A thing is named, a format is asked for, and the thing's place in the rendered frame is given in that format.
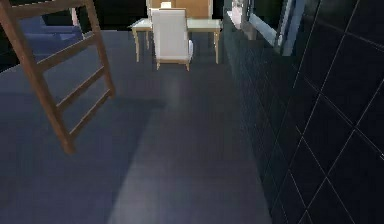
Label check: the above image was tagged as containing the white upholstered dining chair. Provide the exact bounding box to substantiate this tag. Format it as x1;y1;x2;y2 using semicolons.
150;7;194;72

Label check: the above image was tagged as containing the pale wooden dining table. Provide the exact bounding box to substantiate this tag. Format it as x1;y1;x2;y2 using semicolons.
129;17;224;65

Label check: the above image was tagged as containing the tan wooden dining chair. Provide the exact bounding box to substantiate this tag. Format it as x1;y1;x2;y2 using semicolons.
145;0;214;20

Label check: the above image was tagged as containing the blue sofa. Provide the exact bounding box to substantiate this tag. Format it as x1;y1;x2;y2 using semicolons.
18;14;85;64

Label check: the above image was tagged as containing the brown wooden shelf frame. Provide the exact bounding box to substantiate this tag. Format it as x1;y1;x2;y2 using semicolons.
0;0;117;155

